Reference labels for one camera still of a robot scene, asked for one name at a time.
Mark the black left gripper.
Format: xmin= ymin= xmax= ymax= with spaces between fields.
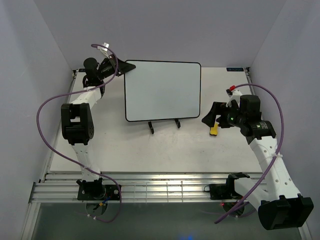
xmin=97 ymin=54 xmax=136 ymax=81

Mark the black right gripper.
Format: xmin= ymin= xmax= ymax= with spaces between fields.
xmin=201 ymin=101 xmax=246 ymax=129

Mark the yellow whiteboard eraser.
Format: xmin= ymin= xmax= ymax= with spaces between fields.
xmin=209 ymin=122 xmax=219 ymax=137

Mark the white whiteboard black frame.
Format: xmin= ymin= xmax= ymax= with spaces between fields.
xmin=124 ymin=60 xmax=202 ymax=122

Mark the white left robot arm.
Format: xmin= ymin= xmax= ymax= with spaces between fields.
xmin=61 ymin=55 xmax=136 ymax=200

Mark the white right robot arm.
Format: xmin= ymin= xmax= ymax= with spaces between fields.
xmin=202 ymin=94 xmax=314 ymax=230

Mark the black metal easel stand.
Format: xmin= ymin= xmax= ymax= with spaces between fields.
xmin=147 ymin=118 xmax=181 ymax=135

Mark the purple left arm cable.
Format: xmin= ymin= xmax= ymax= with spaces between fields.
xmin=36 ymin=43 xmax=122 ymax=223

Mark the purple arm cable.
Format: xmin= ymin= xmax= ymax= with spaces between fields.
xmin=36 ymin=43 xmax=122 ymax=223
xmin=214 ymin=83 xmax=285 ymax=224

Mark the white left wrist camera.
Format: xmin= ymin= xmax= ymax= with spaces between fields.
xmin=97 ymin=42 xmax=110 ymax=58

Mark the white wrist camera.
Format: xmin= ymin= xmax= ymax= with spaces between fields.
xmin=226 ymin=85 xmax=243 ymax=107
xmin=97 ymin=42 xmax=110 ymax=58

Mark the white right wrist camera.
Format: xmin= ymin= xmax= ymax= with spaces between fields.
xmin=226 ymin=85 xmax=243 ymax=107

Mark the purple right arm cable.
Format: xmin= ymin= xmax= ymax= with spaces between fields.
xmin=214 ymin=83 xmax=285 ymax=224

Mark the aluminium table frame rail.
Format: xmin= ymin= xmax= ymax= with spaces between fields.
xmin=27 ymin=172 xmax=301 ymax=204

